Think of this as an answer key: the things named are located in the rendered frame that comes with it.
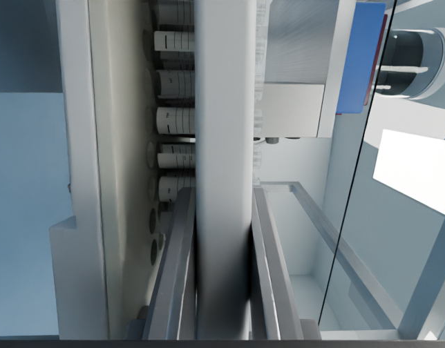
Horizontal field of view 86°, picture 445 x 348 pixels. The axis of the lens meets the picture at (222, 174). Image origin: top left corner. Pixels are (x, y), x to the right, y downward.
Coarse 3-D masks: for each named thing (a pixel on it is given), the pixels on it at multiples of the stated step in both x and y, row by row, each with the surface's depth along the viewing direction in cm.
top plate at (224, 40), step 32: (224, 0) 7; (224, 32) 7; (224, 64) 7; (224, 96) 8; (224, 128) 8; (224, 160) 8; (224, 192) 8; (224, 224) 8; (224, 256) 8; (224, 288) 8; (224, 320) 9
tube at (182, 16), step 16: (144, 0) 11; (160, 0) 11; (176, 0) 11; (192, 0) 11; (256, 0) 11; (144, 16) 11; (160, 16) 11; (176, 16) 11; (192, 16) 11; (256, 16) 11
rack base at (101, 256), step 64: (64, 0) 7; (128, 0) 9; (64, 64) 7; (128, 64) 9; (128, 128) 9; (128, 192) 9; (64, 256) 8; (128, 256) 9; (64, 320) 8; (128, 320) 9
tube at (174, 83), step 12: (144, 72) 11; (156, 72) 11; (168, 72) 11; (180, 72) 11; (192, 72) 11; (144, 84) 11; (156, 84) 11; (168, 84) 11; (180, 84) 11; (192, 84) 11; (156, 96) 12; (168, 96) 12; (180, 96) 12; (192, 96) 12
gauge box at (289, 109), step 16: (272, 96) 46; (288, 96) 46; (304, 96) 46; (320, 96) 46; (272, 112) 47; (288, 112) 47; (304, 112) 47; (272, 128) 48; (288, 128) 48; (304, 128) 48
